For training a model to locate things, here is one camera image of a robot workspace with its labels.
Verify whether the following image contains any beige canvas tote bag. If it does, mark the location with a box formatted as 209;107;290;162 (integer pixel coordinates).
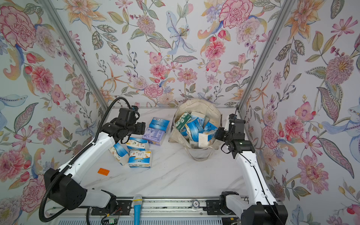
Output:
169;99;222;161

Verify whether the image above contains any white blue tissue cube pack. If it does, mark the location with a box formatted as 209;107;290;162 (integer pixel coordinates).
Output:
190;112;206;122

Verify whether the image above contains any blue tissue pack front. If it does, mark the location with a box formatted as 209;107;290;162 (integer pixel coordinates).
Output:
185;118;204;142

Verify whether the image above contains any green tissue pack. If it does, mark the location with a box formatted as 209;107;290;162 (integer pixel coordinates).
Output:
175;112;192;131

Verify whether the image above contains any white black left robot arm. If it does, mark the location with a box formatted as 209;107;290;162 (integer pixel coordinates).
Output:
40;106;146;212

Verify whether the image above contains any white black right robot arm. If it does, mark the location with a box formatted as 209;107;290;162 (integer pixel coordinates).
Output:
216;114;288;225

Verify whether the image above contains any blue white tissue pack left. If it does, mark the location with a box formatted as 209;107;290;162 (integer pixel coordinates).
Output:
126;137;150;151

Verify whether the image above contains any blue white tissue pack tilted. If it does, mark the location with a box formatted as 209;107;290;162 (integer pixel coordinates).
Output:
108;143;129;166

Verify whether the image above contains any orange white tissue pack middle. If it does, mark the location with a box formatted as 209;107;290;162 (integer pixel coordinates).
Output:
128;150;152;168

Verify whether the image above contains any purple tissue pack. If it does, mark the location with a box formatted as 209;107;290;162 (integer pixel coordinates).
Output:
142;127;166;146

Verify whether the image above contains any orange tag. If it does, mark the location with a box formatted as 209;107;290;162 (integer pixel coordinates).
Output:
97;168;110;176

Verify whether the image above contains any blue microphone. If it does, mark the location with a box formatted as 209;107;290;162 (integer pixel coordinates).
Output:
132;195;143;225

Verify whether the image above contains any silver round knob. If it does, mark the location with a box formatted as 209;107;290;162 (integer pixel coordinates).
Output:
191;199;200;211

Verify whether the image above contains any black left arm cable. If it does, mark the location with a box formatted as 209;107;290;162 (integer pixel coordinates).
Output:
38;97;133;223

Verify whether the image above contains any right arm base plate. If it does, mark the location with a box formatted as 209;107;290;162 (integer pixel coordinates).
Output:
203;199;224;216

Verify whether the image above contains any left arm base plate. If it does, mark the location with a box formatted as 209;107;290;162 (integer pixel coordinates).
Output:
91;200;132;216

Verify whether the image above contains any aluminium front rail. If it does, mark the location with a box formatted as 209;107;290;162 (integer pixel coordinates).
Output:
44;196;285;219

